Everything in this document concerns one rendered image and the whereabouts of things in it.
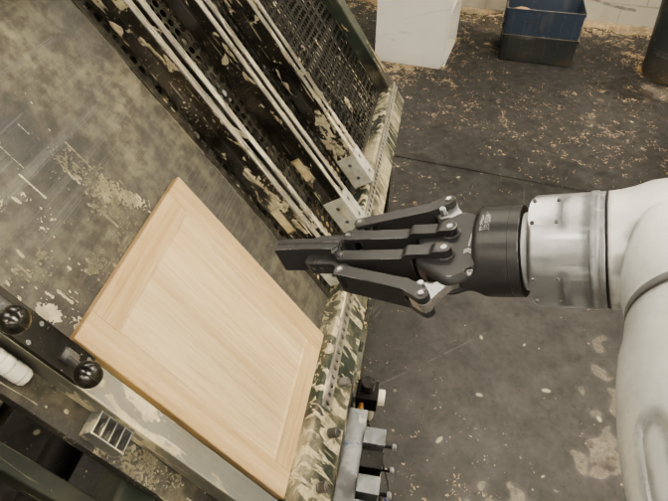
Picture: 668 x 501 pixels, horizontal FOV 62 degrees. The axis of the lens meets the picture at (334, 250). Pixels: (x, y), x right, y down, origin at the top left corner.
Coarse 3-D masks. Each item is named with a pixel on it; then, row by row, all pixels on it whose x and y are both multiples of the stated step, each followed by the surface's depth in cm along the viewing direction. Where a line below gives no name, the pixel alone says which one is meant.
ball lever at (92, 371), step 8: (64, 352) 82; (72, 352) 83; (64, 360) 82; (72, 360) 80; (88, 360) 75; (80, 368) 74; (88, 368) 74; (96, 368) 74; (80, 376) 73; (88, 376) 73; (96, 376) 74; (80, 384) 73; (88, 384) 74; (96, 384) 74
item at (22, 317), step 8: (0, 296) 77; (0, 304) 76; (8, 304) 77; (16, 304) 69; (0, 312) 68; (8, 312) 67; (16, 312) 68; (24, 312) 68; (0, 320) 67; (8, 320) 67; (16, 320) 67; (24, 320) 68; (0, 328) 68; (8, 328) 67; (16, 328) 68; (24, 328) 68
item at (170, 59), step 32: (96, 0) 115; (128, 0) 115; (128, 32) 118; (160, 32) 121; (160, 64) 122; (192, 64) 126; (192, 96) 126; (224, 128) 131; (256, 160) 136; (256, 192) 142; (288, 192) 145; (320, 224) 153
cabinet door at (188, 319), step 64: (192, 192) 121; (128, 256) 102; (192, 256) 116; (128, 320) 98; (192, 320) 111; (256, 320) 127; (128, 384) 95; (192, 384) 106; (256, 384) 121; (256, 448) 114
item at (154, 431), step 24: (0, 336) 78; (24, 360) 81; (72, 384) 83; (120, 384) 90; (96, 408) 87; (120, 408) 89; (144, 408) 93; (144, 432) 91; (168, 432) 95; (168, 456) 95; (192, 456) 98; (216, 456) 102; (192, 480) 100; (216, 480) 101; (240, 480) 105
